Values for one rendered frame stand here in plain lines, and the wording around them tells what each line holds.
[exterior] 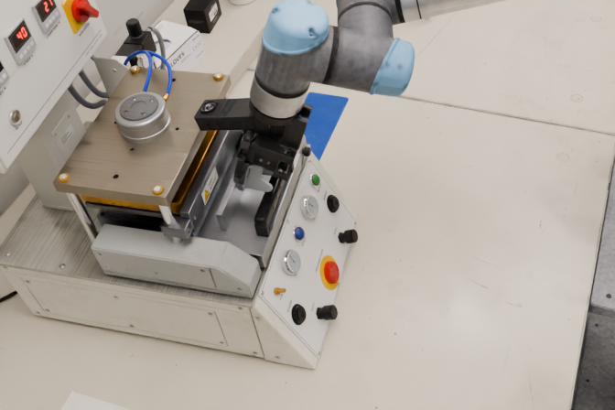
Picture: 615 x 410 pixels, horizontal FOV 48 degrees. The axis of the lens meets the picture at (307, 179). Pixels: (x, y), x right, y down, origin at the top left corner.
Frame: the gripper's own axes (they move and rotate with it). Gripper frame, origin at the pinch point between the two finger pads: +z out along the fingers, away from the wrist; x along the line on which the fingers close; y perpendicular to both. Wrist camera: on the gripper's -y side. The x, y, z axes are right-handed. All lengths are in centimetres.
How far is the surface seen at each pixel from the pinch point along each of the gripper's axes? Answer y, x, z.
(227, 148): -3.8, 4.3, -1.8
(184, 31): -29, 57, 25
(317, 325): 19.9, -10.4, 16.2
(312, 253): 15.3, -0.3, 11.6
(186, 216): -4.8, -11.5, -2.9
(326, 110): 9, 46, 24
